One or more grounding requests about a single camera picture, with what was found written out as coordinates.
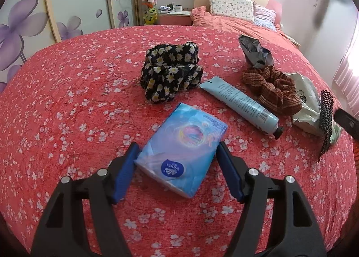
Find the blue tissue pack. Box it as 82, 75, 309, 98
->
135, 103, 228, 198

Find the pink window curtain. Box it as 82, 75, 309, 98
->
333, 27, 358, 113

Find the brown plaid scrunchie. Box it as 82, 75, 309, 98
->
242, 66, 302, 116

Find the light blue cream tube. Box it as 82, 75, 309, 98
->
200, 77, 284, 140

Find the grey foil snack wrapper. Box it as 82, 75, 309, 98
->
239, 35, 274, 69

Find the red floral bedspread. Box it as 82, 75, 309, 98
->
1, 26, 357, 256

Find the pink striped pillow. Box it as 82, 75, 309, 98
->
254, 3, 276, 31

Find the white floral pillow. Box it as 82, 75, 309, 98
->
209, 0, 254, 23

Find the salmon pink duvet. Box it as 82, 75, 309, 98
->
190, 6, 300, 49

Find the black daisy scrunchie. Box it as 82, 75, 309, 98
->
140, 41, 203, 103

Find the pink bedside table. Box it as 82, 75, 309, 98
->
157, 11, 192, 26

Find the white mug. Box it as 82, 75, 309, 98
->
175, 5, 183, 12

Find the floral sliding wardrobe door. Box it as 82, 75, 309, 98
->
1, 0, 138, 90

